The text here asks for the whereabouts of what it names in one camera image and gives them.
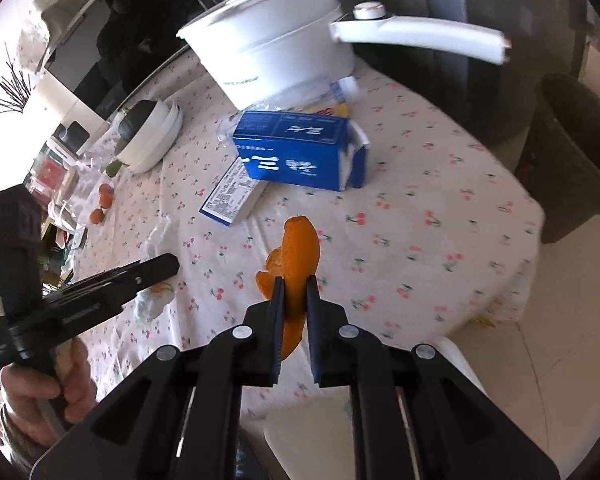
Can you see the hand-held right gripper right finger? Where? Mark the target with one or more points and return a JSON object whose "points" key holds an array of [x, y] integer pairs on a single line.
{"points": [[312, 320]]}

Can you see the white countertop appliance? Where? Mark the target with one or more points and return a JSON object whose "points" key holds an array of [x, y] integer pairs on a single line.
{"points": [[55, 95]]}

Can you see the black microwave oven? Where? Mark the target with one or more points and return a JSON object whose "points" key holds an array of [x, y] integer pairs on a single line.
{"points": [[105, 35]]}

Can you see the dark green squash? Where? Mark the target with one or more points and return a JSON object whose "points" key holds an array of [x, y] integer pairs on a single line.
{"points": [[132, 120]]}

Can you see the light blue milk carton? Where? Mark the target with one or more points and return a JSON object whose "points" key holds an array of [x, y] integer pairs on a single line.
{"points": [[230, 197]]}

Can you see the clear plastic bags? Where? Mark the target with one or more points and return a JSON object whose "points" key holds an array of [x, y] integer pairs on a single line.
{"points": [[75, 195]]}

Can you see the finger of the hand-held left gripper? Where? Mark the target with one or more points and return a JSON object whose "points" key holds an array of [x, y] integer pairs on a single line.
{"points": [[145, 267]]}

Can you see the person's left hand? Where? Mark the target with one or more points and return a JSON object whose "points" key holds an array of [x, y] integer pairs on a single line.
{"points": [[30, 395]]}

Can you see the clear plastic bag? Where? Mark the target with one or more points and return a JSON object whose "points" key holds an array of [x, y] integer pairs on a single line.
{"points": [[300, 95]]}

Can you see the white electric pot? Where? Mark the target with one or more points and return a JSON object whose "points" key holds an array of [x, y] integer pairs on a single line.
{"points": [[280, 55]]}

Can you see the white wrapper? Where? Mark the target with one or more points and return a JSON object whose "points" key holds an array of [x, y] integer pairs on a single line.
{"points": [[152, 302]]}

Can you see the cherry print tablecloth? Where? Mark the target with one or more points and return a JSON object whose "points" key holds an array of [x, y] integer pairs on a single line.
{"points": [[405, 240]]}

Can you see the blue and white carton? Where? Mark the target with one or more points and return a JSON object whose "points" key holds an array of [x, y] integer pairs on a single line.
{"points": [[290, 155]]}

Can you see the floral cover cloth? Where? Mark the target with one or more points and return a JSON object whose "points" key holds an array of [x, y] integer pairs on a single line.
{"points": [[40, 25]]}

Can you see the white bowl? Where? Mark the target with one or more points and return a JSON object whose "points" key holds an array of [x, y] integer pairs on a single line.
{"points": [[162, 152], [150, 135]]}

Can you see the dried branches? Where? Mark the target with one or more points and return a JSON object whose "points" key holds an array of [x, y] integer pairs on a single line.
{"points": [[5, 90]]}

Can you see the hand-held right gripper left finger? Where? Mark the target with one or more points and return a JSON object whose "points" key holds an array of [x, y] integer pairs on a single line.
{"points": [[278, 320]]}

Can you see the dark brown trash bin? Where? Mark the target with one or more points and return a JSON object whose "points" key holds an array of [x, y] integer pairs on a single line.
{"points": [[565, 160]]}

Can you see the orange carrot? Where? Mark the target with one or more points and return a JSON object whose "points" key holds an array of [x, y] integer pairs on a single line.
{"points": [[300, 255]]}

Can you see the person's left forearm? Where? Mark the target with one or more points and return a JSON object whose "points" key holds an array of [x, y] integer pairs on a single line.
{"points": [[15, 450]]}

